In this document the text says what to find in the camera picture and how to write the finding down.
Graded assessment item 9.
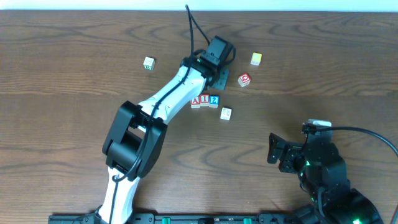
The blue number 2 block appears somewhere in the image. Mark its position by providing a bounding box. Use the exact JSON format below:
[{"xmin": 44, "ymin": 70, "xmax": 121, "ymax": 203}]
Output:
[{"xmin": 209, "ymin": 95, "xmax": 220, "ymax": 108}]

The red letter I block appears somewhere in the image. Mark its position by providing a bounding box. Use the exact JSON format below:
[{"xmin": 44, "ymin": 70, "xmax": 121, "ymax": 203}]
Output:
[{"xmin": 199, "ymin": 94, "xmax": 210, "ymax": 107}]

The red letter A block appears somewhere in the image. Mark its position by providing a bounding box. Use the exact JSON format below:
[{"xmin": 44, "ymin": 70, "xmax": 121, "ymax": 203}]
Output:
[{"xmin": 190, "ymin": 96, "xmax": 200, "ymax": 109}]

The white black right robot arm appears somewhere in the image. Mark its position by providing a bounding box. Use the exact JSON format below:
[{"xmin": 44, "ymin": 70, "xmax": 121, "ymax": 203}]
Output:
[{"xmin": 267, "ymin": 131, "xmax": 383, "ymax": 224}]

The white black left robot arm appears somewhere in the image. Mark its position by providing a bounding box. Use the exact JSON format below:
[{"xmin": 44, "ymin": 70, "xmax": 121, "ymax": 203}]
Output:
[{"xmin": 97, "ymin": 50, "xmax": 230, "ymax": 223}]

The red letter Q block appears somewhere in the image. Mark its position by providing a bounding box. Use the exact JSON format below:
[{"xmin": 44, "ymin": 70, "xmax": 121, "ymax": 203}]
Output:
[{"xmin": 238, "ymin": 73, "xmax": 251, "ymax": 87}]

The white blue-sided block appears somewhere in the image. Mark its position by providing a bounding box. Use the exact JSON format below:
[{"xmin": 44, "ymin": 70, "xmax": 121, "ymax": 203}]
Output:
[{"xmin": 220, "ymin": 107, "xmax": 232, "ymax": 121}]

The yellow far block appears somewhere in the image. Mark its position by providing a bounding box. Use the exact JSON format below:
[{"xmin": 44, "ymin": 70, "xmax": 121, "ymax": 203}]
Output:
[{"xmin": 251, "ymin": 52, "xmax": 262, "ymax": 66}]

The green letter R block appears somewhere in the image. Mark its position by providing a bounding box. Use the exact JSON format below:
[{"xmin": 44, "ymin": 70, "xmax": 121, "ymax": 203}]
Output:
[{"xmin": 143, "ymin": 57, "xmax": 155, "ymax": 70}]

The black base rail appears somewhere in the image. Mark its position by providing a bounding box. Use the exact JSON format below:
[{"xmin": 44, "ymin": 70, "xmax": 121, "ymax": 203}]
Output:
[{"xmin": 48, "ymin": 213, "xmax": 300, "ymax": 224}]

